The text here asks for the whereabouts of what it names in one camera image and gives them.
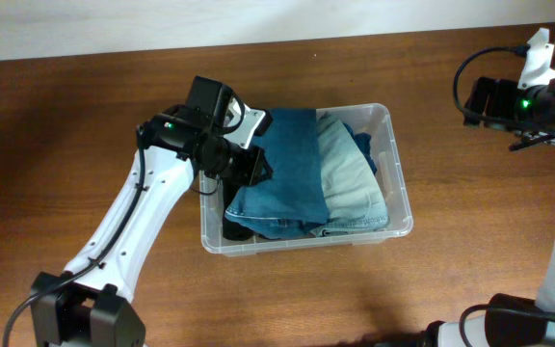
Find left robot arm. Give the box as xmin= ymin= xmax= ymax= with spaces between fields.
xmin=21 ymin=76 xmax=273 ymax=346

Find left black cable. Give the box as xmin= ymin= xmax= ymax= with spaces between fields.
xmin=1 ymin=139 xmax=224 ymax=347

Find right black cable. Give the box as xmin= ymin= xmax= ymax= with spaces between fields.
xmin=452 ymin=43 xmax=555 ymax=155

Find clear plastic storage bin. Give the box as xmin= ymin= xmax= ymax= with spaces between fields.
xmin=199 ymin=103 xmax=413 ymax=256

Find large black taped cloth bundle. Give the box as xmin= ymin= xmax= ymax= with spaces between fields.
xmin=222 ymin=182 xmax=254 ymax=241

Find dark blue jeans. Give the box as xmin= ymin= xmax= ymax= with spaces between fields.
xmin=225 ymin=109 xmax=329 ymax=240

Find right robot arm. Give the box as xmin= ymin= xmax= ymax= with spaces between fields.
xmin=417 ymin=28 xmax=555 ymax=347

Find light grey jeans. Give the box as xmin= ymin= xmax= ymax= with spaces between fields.
xmin=310 ymin=113 xmax=389 ymax=237

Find blue taped cloth bundle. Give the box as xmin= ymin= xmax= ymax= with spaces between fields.
xmin=344 ymin=123 xmax=378 ymax=174

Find black cable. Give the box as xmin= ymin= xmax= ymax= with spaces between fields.
xmin=452 ymin=43 xmax=555 ymax=155
xmin=1 ymin=139 xmax=224 ymax=347

